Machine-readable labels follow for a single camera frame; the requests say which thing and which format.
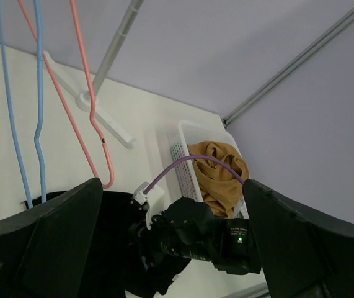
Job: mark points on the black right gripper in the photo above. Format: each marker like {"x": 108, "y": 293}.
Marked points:
{"x": 148, "y": 246}

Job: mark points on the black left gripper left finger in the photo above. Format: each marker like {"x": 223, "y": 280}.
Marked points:
{"x": 43, "y": 250}

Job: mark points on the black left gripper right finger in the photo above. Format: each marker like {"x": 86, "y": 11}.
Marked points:
{"x": 304, "y": 252}

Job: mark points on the black tank top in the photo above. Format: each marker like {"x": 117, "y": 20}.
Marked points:
{"x": 113, "y": 266}

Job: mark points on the brown tank top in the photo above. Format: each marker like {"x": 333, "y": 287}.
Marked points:
{"x": 218, "y": 187}

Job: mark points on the grey tank top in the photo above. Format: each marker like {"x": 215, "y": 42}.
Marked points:
{"x": 240, "y": 210}

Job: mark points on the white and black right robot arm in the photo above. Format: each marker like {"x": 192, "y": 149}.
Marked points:
{"x": 189, "y": 229}

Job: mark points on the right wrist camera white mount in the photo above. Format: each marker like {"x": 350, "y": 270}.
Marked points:
{"x": 152, "y": 202}

